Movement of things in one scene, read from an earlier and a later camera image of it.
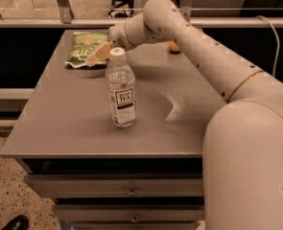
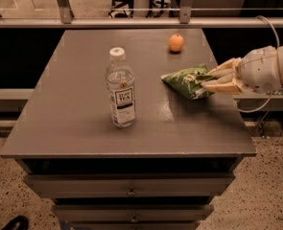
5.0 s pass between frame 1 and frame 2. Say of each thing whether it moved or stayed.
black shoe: stayed
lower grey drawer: stayed
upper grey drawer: stayed
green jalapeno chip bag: moved
